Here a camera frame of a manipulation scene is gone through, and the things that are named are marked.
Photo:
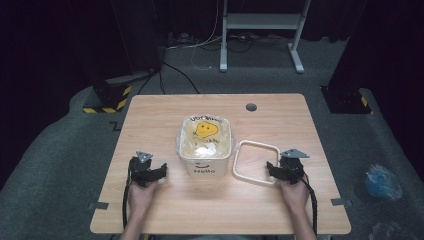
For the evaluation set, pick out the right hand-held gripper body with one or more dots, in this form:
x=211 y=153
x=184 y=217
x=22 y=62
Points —
x=291 y=170

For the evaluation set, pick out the person's left hand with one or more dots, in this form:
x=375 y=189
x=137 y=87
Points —
x=141 y=197

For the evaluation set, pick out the person's right hand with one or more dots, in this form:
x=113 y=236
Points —
x=295 y=196

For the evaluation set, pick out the grey tape strip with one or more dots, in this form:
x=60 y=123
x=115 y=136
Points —
x=99 y=205
x=340 y=201

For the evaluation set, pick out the black pillar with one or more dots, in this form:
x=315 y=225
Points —
x=136 y=36

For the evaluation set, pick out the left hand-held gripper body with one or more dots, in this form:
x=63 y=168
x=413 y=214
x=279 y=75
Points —
x=141 y=171

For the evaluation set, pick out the blue plastic bag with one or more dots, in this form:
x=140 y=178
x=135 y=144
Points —
x=381 y=182

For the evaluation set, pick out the clear plastic bag yellow print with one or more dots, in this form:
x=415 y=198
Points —
x=205 y=136

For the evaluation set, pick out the white square bin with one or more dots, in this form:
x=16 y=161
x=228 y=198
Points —
x=205 y=166

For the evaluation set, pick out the black yellow striped base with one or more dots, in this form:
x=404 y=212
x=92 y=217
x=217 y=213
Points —
x=106 y=100
x=346 y=100

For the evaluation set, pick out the white metal stand frame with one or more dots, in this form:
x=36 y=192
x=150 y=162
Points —
x=263 y=20

